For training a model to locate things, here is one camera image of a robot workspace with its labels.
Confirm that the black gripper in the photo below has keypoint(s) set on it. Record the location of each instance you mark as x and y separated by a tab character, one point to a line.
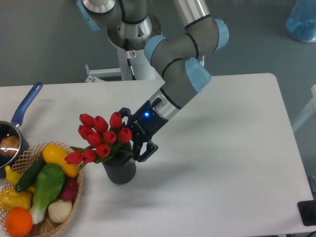
144	124

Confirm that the red tulip bouquet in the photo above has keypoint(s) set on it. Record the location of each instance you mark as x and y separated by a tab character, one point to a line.
107	140

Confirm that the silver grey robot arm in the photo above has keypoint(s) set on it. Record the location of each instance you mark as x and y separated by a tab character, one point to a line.
131	27

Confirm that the dark grey ribbed vase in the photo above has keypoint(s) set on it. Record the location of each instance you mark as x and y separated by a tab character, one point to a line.
120	169

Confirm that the yellow squash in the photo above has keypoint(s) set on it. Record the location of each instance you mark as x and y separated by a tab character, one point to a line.
56	154

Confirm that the purple red onion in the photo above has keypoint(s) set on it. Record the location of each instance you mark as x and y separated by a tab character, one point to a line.
70	189

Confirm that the green bok choy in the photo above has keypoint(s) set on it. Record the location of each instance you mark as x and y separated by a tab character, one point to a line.
48	185

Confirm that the white garlic bulb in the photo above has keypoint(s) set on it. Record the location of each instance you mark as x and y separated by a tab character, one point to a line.
59	210

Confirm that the green cucumber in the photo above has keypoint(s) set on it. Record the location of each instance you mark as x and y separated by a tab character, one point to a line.
30	175

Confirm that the brown bread roll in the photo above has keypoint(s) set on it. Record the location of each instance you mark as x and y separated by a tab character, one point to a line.
9	146

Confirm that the yellow banana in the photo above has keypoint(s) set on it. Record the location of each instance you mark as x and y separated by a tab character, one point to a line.
12	176

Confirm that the yellow bell pepper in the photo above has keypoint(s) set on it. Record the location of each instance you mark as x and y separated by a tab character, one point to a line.
10	200

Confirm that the orange fruit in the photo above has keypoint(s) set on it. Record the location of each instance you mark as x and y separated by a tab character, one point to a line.
19	222

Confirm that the black device at edge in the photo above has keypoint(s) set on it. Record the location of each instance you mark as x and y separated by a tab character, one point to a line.
307	210

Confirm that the blue translucent container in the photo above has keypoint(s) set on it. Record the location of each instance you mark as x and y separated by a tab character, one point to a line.
301	23

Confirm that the blue handled saucepan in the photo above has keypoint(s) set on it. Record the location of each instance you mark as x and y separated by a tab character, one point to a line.
12	128

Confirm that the white frame at right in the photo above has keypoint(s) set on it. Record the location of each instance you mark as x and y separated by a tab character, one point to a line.
308	110

